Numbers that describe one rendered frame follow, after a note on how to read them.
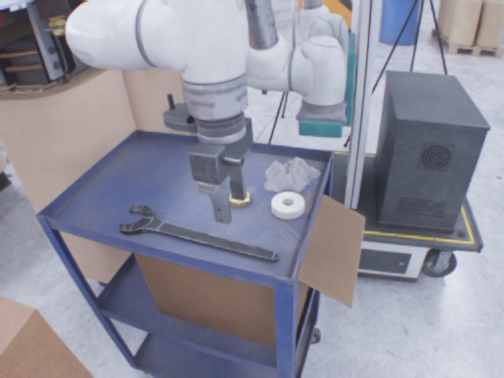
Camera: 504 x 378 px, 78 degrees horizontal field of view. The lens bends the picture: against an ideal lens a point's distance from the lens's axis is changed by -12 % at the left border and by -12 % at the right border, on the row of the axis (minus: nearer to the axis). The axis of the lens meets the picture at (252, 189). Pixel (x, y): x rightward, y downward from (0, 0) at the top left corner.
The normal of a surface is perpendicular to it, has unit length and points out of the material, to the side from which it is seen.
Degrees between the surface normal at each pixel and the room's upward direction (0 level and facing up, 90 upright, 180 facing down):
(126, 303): 0
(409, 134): 90
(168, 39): 89
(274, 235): 0
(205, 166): 90
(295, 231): 0
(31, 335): 90
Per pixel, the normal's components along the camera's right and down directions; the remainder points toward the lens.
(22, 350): 0.97, 0.10
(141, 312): -0.07, -0.80
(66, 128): 0.37, 0.54
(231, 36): 0.59, 0.47
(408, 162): -0.25, 0.59
